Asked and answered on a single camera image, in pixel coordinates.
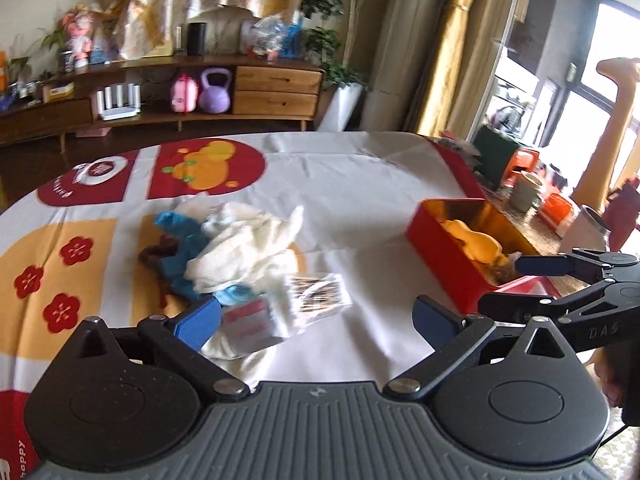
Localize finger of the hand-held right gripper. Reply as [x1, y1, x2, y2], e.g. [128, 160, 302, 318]
[477, 280, 640, 323]
[512, 247, 640, 286]

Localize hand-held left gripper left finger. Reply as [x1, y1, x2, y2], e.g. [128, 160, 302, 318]
[75, 296, 251, 403]

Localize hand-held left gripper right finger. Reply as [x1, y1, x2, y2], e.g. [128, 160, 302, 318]
[382, 295, 576, 402]

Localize brown fluffy item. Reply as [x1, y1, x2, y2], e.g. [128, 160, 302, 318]
[139, 240, 178, 273]
[487, 255, 521, 286]

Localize red striped tissue packet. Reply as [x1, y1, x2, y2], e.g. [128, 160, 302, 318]
[220, 296, 286, 356]

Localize red tin box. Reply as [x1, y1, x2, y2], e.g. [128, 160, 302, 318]
[405, 198, 538, 315]

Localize blue knit glove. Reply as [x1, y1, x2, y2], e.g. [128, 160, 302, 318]
[154, 210, 211, 301]

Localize yellow rubber duck toy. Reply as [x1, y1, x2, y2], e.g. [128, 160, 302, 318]
[440, 217, 503, 266]

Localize person's right hand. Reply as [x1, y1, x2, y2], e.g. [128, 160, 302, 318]
[589, 347, 623, 408]

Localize patterned table cover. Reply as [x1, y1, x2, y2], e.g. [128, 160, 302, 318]
[480, 180, 591, 296]

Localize orange white packet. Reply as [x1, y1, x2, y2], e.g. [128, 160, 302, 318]
[537, 192, 581, 238]

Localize steel tumbler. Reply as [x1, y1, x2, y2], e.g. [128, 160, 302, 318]
[557, 205, 611, 256]

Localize white mug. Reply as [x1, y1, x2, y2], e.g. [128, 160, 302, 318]
[510, 170, 546, 213]

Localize white cloth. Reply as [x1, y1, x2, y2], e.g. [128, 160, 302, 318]
[172, 195, 306, 293]

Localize maroon chair back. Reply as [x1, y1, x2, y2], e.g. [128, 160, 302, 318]
[602, 175, 640, 251]

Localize orange plastic stool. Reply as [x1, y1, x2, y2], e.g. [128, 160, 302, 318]
[505, 146, 541, 186]

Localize green box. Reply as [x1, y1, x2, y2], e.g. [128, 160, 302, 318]
[472, 124, 523, 188]

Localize printed red white tablecloth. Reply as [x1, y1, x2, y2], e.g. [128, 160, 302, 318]
[0, 131, 566, 480]

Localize clear bags with contents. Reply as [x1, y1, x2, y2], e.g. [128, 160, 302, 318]
[435, 130, 481, 161]

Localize tan giraffe toy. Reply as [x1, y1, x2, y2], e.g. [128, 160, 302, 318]
[572, 57, 640, 216]

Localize yellow curtain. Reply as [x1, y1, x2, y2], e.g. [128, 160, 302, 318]
[415, 0, 531, 141]

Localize purple kettlebell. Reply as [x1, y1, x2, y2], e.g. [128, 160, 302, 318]
[199, 68, 233, 114]

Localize white planter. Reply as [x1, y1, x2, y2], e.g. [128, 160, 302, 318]
[317, 82, 363, 133]

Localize pink toy case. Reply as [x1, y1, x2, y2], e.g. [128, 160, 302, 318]
[170, 74, 200, 112]

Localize white router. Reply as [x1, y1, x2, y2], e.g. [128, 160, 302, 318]
[96, 83, 142, 121]

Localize wooden cabinet drawer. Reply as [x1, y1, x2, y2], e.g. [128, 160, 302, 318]
[234, 91, 321, 116]
[235, 66, 323, 96]

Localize window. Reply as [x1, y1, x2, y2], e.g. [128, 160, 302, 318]
[540, 0, 640, 191]

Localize grey curtain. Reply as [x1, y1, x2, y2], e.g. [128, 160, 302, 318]
[360, 0, 466, 131]

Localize wooden TV cabinet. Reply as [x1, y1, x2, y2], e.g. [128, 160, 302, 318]
[0, 55, 326, 153]

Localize orange small box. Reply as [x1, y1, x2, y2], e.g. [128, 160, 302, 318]
[42, 81, 76, 101]

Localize black speaker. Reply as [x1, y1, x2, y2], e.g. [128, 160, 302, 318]
[186, 21, 207, 56]

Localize beige cushion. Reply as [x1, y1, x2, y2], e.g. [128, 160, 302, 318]
[200, 5, 261, 56]

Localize pile of plastic bags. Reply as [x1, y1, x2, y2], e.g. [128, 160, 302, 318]
[240, 12, 306, 61]

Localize pink doll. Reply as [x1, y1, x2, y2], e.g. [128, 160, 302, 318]
[62, 5, 108, 63]

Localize green potted plant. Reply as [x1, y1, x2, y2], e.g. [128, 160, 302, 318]
[300, 0, 371, 91]

